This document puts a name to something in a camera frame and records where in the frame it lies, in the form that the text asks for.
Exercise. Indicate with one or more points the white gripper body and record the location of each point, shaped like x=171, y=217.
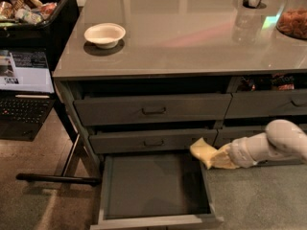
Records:
x=238, y=152

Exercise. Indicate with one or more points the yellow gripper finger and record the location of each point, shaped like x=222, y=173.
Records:
x=224, y=149
x=222, y=161

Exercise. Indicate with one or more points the yellow sponge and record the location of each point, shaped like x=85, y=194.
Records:
x=204, y=152

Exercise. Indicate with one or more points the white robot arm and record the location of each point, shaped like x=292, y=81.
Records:
x=260, y=143

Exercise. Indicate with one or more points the grey middle right drawer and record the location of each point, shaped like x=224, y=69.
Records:
x=240, y=133

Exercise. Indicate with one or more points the grey top left drawer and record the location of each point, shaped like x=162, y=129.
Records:
x=151, y=109

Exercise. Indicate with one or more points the grey top right drawer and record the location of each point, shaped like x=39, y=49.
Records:
x=267, y=104

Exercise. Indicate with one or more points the grey open bottom left drawer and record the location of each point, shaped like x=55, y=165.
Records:
x=155, y=191

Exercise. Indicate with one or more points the chips bag in drawer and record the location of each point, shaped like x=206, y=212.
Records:
x=283, y=82

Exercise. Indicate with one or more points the grey middle left drawer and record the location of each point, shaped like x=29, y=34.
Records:
x=133, y=141

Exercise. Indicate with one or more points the grey drawer cabinet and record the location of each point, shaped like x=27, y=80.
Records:
x=183, y=47

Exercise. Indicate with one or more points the black metal stand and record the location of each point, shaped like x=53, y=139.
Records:
x=77, y=145

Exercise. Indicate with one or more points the white paper bowl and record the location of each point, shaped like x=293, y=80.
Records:
x=105, y=35

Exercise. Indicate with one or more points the black laptop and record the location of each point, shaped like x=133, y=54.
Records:
x=27, y=93

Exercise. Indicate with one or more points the black bin of snacks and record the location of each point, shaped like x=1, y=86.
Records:
x=50, y=35

